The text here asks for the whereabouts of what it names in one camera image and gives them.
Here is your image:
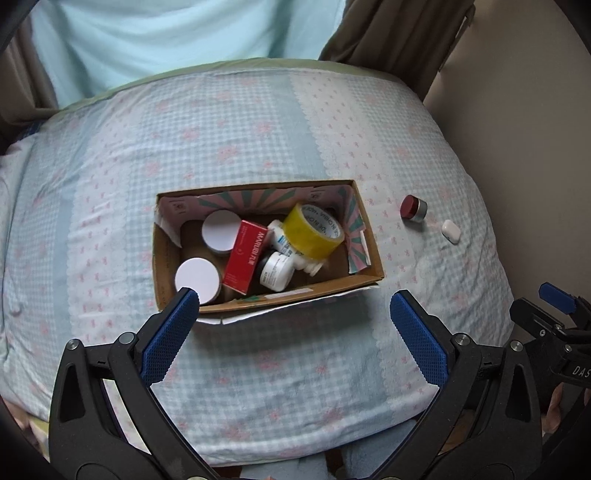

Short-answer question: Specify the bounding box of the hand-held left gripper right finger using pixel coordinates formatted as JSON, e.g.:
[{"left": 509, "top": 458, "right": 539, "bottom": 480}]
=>
[{"left": 374, "top": 289, "right": 542, "bottom": 480}]

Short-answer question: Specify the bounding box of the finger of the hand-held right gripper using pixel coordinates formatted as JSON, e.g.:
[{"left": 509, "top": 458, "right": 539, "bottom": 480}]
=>
[
  {"left": 509, "top": 297, "right": 566, "bottom": 344},
  {"left": 539, "top": 282, "right": 591, "bottom": 324}
]

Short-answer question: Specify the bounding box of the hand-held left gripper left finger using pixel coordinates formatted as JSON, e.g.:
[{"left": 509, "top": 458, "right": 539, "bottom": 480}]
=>
[{"left": 48, "top": 287, "right": 218, "bottom": 480}]

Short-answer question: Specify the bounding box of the white lidded jar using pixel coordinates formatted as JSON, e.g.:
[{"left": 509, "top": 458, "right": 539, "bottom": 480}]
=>
[
  {"left": 202, "top": 210, "right": 243, "bottom": 257},
  {"left": 174, "top": 257, "right": 223, "bottom": 304}
]

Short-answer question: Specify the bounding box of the patterned cardboard box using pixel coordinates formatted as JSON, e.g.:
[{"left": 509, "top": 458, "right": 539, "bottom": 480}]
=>
[{"left": 152, "top": 179, "right": 385, "bottom": 326}]

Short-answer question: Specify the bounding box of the red carton box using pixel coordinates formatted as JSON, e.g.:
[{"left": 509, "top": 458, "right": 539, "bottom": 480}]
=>
[{"left": 222, "top": 219, "right": 270, "bottom": 296}]

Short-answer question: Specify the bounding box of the white plastic bottle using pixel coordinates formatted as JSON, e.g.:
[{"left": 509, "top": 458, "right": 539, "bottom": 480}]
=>
[{"left": 267, "top": 219, "right": 327, "bottom": 277}]

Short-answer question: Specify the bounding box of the yellow tape roll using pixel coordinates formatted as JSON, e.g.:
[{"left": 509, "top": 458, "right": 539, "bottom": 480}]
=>
[{"left": 283, "top": 202, "right": 346, "bottom": 260}]

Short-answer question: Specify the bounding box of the person's right hand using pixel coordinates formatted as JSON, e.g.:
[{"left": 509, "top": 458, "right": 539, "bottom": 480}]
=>
[{"left": 544, "top": 382, "right": 583, "bottom": 437}]

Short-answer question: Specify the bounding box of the small red lidded jar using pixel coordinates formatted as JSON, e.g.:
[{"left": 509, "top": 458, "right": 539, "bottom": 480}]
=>
[{"left": 400, "top": 194, "right": 428, "bottom": 223}]

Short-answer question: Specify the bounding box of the checked blue bedspread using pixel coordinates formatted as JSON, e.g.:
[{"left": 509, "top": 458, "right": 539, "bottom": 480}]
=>
[{"left": 0, "top": 67, "right": 515, "bottom": 480}]

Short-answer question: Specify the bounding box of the light blue hanging cloth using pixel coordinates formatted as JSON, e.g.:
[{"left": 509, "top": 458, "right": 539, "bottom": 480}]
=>
[{"left": 27, "top": 0, "right": 348, "bottom": 97}]

